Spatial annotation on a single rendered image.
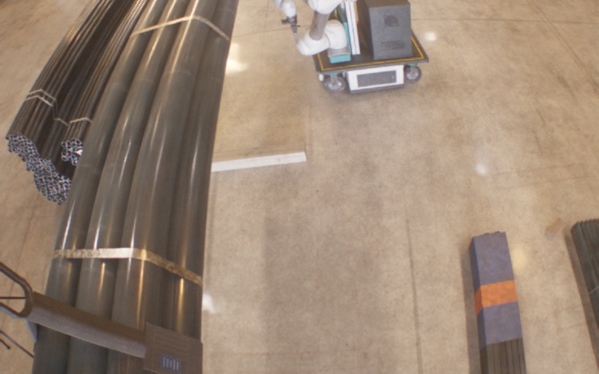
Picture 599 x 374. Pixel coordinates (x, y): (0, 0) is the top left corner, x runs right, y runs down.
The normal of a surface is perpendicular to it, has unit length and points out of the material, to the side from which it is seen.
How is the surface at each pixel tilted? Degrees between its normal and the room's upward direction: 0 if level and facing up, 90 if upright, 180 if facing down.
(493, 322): 0
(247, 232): 0
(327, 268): 0
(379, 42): 90
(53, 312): 52
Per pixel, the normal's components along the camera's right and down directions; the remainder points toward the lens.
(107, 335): 0.67, -0.46
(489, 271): -0.18, -0.60
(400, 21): 0.08, 0.78
